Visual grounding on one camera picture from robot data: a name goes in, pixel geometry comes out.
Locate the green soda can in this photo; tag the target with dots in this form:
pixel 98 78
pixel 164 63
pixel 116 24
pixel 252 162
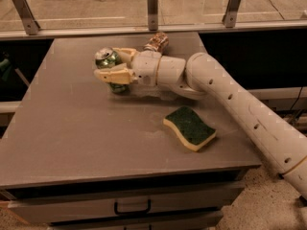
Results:
pixel 107 58

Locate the black lower drawer handle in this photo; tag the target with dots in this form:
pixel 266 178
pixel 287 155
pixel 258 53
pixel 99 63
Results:
pixel 138 227

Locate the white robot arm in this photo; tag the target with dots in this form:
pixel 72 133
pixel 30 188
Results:
pixel 283 145

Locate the brown soda can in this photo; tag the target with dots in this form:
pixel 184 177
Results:
pixel 157 43

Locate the black upper drawer handle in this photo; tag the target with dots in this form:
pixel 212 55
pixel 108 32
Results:
pixel 132 208

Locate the middle metal railing bracket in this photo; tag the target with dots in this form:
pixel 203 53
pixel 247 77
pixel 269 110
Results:
pixel 152 6

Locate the metal railing bracket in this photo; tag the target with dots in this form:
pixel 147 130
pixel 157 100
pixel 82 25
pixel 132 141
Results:
pixel 230 16
pixel 29 23
pixel 152 6

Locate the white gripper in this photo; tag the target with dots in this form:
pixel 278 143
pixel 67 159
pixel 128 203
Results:
pixel 145 66

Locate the black drawer handle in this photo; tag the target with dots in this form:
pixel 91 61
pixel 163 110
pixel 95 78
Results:
pixel 132 208
pixel 138 227

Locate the right metal railing bracket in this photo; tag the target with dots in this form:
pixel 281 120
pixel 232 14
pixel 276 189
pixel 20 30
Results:
pixel 230 16

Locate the green and yellow sponge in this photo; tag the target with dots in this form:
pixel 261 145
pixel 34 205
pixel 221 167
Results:
pixel 189 128

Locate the left metal railing bracket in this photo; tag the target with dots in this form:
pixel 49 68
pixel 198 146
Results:
pixel 29 23

